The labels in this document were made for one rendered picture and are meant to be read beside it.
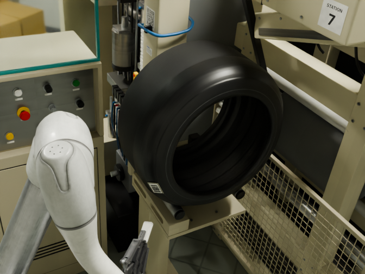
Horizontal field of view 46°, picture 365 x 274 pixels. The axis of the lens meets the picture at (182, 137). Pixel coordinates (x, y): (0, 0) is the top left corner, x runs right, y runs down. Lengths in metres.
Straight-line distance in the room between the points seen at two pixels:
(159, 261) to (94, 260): 1.38
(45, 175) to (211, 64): 0.69
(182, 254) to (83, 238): 1.73
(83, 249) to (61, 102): 1.01
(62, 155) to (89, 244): 0.25
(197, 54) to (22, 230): 0.76
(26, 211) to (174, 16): 0.88
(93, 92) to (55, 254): 0.93
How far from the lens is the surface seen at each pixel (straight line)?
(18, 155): 2.01
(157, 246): 2.36
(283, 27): 1.67
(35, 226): 1.22
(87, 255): 1.09
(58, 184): 0.93
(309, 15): 1.38
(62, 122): 1.08
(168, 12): 1.65
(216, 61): 1.43
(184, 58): 1.46
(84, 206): 0.97
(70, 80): 1.93
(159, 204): 1.76
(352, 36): 1.30
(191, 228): 1.76
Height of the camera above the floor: 2.07
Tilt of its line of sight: 34 degrees down
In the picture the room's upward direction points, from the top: 5 degrees clockwise
